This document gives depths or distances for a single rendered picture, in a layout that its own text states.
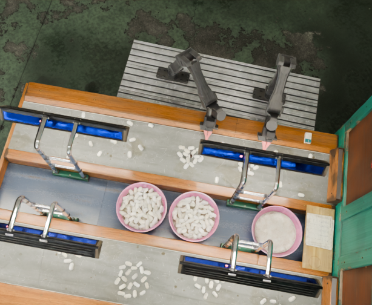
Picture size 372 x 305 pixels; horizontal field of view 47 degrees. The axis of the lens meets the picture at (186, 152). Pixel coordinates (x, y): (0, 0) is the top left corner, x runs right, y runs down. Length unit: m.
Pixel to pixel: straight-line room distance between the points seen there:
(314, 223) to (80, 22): 2.47
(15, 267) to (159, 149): 0.95
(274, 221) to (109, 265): 0.89
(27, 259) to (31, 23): 2.14
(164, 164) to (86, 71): 1.40
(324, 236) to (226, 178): 0.59
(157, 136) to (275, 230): 0.82
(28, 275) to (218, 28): 2.42
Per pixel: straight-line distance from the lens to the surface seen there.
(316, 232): 2.37
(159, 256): 2.26
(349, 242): 2.24
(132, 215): 2.30
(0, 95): 3.59
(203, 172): 2.36
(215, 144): 2.02
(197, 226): 2.30
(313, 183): 2.47
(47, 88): 2.61
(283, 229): 2.37
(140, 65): 2.72
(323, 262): 2.36
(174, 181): 2.31
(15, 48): 3.77
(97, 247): 1.91
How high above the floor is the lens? 2.99
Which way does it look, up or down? 70 degrees down
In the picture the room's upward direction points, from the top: 7 degrees clockwise
